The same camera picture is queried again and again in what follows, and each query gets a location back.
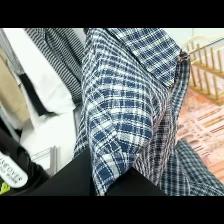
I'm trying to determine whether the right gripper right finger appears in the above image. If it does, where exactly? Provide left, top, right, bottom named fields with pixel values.
left=106, top=166, right=167, bottom=197

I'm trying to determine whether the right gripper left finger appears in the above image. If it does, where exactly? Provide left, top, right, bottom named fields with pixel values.
left=31, top=146, right=98, bottom=197

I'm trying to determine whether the blue checked shirt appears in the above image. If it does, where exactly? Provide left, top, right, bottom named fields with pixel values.
left=73, top=27, right=224, bottom=197

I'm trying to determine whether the beige garment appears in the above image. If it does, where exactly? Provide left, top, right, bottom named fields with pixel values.
left=0, top=48, right=32, bottom=132

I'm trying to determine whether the white garment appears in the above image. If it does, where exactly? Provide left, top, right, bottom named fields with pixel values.
left=2, top=27, right=78, bottom=129

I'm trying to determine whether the striped garment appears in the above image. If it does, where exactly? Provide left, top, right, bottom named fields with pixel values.
left=24, top=27, right=86, bottom=105

